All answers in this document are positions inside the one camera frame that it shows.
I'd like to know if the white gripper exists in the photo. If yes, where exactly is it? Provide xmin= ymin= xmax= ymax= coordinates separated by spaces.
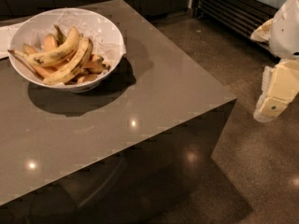
xmin=250 ymin=0 xmax=299 ymax=123

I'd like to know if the long yellow banana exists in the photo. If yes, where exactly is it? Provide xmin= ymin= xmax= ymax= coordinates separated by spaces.
xmin=43 ymin=37 xmax=93 ymax=85

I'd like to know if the white bowl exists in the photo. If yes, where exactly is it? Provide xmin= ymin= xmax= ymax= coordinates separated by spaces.
xmin=7 ymin=8 xmax=126 ymax=92

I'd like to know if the white paper bowl liner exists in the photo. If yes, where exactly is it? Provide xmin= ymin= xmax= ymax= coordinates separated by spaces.
xmin=28 ymin=8 xmax=126 ymax=65

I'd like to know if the small banana right side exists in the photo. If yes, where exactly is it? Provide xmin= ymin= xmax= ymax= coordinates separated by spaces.
xmin=75 ymin=54 xmax=110 ymax=83

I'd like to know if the orange banana upright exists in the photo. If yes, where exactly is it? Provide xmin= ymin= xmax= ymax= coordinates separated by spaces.
xmin=44 ymin=34 xmax=58 ymax=51

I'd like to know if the top spotted yellow banana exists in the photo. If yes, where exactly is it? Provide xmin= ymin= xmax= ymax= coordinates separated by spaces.
xmin=25 ymin=26 xmax=80 ymax=67

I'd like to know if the orange banana left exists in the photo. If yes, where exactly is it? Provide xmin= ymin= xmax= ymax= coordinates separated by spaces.
xmin=8 ymin=44 xmax=58 ymax=77

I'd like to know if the black metal vent grille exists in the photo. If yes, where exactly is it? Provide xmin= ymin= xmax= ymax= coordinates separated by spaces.
xmin=198 ymin=0 xmax=278 ymax=38

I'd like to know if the white cloth on table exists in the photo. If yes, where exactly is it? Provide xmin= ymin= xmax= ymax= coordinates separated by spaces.
xmin=0 ymin=22 xmax=22 ymax=59

